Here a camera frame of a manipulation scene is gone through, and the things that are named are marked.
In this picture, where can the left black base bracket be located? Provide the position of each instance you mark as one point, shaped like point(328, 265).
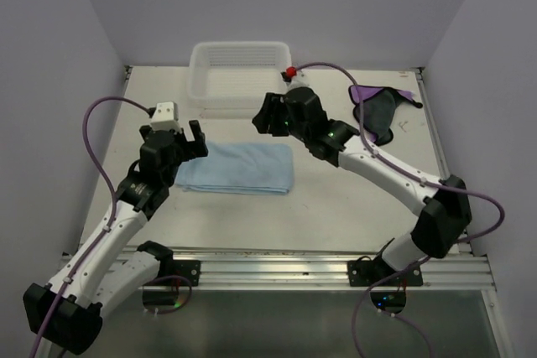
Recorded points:
point(189, 269)

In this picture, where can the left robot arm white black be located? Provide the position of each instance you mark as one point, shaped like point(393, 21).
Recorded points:
point(69, 310)

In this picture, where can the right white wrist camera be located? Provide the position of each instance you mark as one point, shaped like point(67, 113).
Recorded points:
point(294, 78)

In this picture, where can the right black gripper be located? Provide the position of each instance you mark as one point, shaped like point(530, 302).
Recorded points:
point(273, 105)

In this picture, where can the aluminium mounting rail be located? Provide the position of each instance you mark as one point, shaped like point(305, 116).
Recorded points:
point(265, 270)

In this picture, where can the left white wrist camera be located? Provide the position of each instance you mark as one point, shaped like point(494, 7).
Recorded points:
point(165, 117)

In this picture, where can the black base bracket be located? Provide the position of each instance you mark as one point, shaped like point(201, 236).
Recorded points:
point(189, 269)
point(364, 271)

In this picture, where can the right black base bracket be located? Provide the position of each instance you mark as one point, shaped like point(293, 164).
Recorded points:
point(364, 271)

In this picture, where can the light blue towel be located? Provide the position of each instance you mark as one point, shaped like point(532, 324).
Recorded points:
point(240, 168)

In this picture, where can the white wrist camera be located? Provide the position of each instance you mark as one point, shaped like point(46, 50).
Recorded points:
point(165, 117)
point(294, 78)

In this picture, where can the white plastic basket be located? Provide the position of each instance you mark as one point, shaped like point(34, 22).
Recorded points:
point(236, 74)

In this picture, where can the purple and grey towel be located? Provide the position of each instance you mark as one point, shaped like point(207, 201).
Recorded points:
point(379, 107)

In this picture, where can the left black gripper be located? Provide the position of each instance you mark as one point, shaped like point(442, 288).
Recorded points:
point(193, 148)

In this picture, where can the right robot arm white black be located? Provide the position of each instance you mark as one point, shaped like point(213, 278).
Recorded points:
point(440, 206)

